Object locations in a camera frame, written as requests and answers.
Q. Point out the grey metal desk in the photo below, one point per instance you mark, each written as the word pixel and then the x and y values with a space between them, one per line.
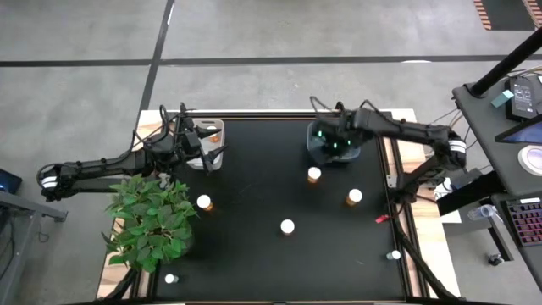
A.
pixel 17 237

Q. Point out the dark grey side desk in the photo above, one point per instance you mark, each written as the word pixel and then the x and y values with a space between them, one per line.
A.
pixel 487 140

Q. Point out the black caster wheel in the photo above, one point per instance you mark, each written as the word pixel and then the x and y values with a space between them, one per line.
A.
pixel 494 259

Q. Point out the backlit keyboard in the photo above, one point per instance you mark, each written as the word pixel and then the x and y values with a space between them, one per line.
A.
pixel 527 222

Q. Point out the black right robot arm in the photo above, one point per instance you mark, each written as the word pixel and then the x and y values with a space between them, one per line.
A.
pixel 406 129

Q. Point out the black aluminium table frame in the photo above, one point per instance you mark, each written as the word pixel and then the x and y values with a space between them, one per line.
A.
pixel 279 115

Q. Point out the blue glowing device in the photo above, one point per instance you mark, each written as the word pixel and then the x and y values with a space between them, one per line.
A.
pixel 8 182

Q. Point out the green potted plant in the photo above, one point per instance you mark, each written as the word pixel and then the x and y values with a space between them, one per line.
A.
pixel 148 220

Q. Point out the white round disc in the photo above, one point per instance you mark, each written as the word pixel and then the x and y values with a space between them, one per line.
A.
pixel 533 160

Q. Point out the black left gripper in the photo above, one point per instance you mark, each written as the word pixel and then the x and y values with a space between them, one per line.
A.
pixel 186 142

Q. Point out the amber pill bottle white cap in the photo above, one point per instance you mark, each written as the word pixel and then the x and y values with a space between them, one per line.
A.
pixel 215 138
pixel 287 226
pixel 354 197
pixel 314 174
pixel 204 202

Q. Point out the black power adapter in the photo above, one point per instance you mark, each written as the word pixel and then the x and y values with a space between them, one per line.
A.
pixel 523 97

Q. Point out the black pole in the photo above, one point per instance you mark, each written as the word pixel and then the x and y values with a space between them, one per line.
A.
pixel 508 63

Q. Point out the black mat orange striped edge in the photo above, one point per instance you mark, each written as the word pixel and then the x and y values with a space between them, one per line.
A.
pixel 508 14

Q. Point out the clear pill bottle white cap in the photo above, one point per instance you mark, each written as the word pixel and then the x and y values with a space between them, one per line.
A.
pixel 394 254
pixel 170 278

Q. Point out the white plastic bin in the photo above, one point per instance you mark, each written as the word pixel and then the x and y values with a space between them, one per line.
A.
pixel 192 163

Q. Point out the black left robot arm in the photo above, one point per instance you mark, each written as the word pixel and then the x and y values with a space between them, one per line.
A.
pixel 106 165

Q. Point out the dark tablet screen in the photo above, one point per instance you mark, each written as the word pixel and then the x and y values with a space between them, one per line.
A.
pixel 527 133

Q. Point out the clear plastic water bottle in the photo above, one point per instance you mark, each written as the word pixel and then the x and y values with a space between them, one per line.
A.
pixel 482 212

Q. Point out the small red tag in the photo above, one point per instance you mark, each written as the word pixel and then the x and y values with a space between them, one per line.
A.
pixel 382 219

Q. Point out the black table mat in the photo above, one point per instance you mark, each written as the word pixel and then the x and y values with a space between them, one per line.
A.
pixel 262 262

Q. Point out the small teal box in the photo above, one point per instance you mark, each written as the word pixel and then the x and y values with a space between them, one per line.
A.
pixel 502 98

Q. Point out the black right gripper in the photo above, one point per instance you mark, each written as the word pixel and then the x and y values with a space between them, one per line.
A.
pixel 336 137

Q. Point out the blue plastic bin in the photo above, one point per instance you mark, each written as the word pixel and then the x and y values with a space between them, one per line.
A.
pixel 353 156

